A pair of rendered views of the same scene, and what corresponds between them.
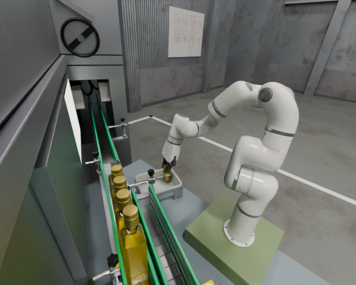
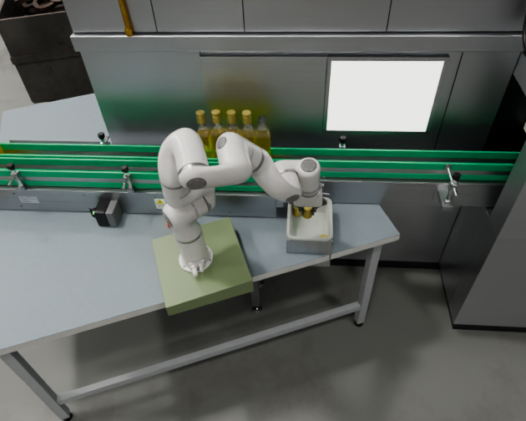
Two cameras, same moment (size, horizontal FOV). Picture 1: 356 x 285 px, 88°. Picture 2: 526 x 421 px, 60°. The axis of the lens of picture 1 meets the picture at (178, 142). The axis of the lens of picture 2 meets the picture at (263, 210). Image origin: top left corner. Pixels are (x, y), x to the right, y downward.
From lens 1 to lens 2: 1.75 m
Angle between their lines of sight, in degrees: 89
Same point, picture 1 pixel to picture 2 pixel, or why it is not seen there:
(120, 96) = not seen: outside the picture
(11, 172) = (173, 41)
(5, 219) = (162, 47)
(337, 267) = not seen: outside the picture
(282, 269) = (150, 289)
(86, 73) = not seen: outside the picture
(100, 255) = not seen: hidden behind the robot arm
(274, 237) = (169, 291)
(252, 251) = (174, 257)
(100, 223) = not seen: hidden behind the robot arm
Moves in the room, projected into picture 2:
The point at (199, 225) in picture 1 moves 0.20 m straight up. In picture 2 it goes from (225, 229) to (219, 192)
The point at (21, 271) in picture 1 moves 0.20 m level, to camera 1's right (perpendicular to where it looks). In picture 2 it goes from (172, 68) to (138, 93)
